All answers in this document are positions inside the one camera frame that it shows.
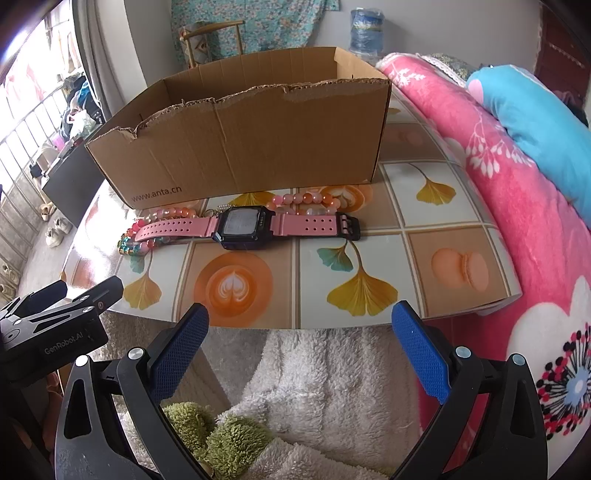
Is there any colourful small bead bracelet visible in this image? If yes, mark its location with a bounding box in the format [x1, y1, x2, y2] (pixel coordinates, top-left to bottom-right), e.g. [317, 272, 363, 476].
[116, 206, 199, 257]

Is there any pink strap digital watch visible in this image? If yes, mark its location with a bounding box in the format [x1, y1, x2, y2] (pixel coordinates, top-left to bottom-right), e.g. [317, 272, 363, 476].
[118, 206, 361, 256]

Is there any pink orange bead bracelet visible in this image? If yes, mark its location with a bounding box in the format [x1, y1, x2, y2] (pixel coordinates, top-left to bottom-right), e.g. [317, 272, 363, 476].
[264, 191, 343, 218]

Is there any white shoes pair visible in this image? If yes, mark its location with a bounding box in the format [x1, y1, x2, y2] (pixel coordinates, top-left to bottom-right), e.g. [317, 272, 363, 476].
[45, 217, 73, 248]

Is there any dark grey cabinet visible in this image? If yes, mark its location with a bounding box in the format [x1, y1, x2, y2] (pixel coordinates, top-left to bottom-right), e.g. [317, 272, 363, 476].
[42, 144, 105, 227]

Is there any green fluffy trim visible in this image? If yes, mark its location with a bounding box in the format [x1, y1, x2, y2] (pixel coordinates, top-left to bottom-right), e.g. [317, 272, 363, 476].
[163, 402, 273, 479]

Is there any pink floral blanket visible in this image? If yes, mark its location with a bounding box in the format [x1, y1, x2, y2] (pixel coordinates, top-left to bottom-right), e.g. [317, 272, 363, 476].
[378, 53, 590, 479]

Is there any patterned vinyl tablecloth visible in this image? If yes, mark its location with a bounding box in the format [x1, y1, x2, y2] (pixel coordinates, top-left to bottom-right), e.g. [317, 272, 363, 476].
[61, 91, 522, 329]

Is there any grey curtain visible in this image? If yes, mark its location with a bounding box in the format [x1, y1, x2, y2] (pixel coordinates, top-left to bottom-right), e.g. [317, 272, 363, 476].
[71, 0, 146, 119]

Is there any brown cardboard box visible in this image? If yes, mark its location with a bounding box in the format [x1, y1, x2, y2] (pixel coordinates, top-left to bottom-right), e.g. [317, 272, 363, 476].
[86, 47, 392, 210]

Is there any wooden chair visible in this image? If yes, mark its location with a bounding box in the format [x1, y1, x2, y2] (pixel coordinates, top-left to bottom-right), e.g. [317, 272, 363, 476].
[178, 20, 245, 69]

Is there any blue pillow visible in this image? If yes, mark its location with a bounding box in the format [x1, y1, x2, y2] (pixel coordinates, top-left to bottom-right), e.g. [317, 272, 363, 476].
[467, 65, 590, 224]

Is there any teal floral hanging cloth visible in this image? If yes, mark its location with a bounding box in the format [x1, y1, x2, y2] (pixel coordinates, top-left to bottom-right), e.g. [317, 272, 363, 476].
[170, 0, 341, 61]

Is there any blue water jug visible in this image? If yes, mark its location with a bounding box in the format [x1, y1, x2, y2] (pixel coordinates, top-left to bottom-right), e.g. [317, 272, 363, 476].
[349, 8, 385, 57]

